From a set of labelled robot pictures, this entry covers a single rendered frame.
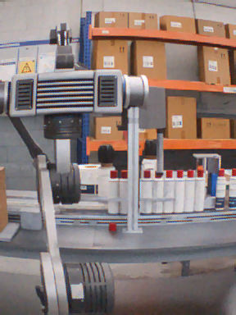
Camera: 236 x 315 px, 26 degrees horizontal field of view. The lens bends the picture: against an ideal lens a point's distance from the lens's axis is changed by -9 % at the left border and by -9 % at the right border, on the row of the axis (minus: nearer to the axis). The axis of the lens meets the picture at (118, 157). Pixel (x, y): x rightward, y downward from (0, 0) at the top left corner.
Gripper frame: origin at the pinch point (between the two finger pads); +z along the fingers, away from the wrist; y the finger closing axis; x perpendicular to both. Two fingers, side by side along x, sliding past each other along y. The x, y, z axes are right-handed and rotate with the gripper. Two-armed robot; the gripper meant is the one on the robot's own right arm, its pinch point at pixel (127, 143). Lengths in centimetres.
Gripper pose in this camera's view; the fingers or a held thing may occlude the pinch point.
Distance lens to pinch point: 277.9
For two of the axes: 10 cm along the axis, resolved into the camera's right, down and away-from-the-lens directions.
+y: -10.0, 0.1, -0.5
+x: 0.5, 1.3, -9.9
